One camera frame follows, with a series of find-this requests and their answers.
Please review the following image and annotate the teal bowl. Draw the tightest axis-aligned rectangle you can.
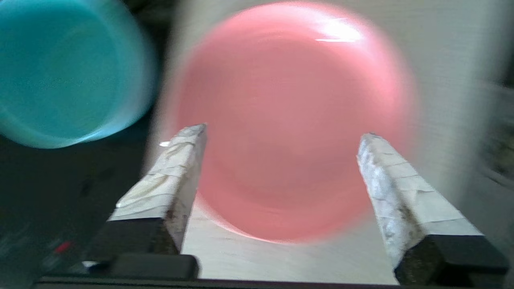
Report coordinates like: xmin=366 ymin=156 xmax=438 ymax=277
xmin=0 ymin=0 xmax=157 ymax=150

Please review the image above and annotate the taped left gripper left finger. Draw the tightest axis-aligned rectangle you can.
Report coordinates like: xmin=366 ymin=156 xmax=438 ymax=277
xmin=82 ymin=123 xmax=208 ymax=263

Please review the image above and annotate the black stove cooktop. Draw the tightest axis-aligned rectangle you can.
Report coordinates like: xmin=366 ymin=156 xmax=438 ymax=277
xmin=0 ymin=0 xmax=177 ymax=277

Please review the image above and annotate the pink plate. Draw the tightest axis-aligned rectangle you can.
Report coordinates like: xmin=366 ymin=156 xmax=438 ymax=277
xmin=161 ymin=1 xmax=418 ymax=244

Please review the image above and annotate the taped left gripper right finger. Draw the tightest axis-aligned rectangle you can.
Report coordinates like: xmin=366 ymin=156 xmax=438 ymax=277
xmin=357 ymin=132 xmax=510 ymax=286

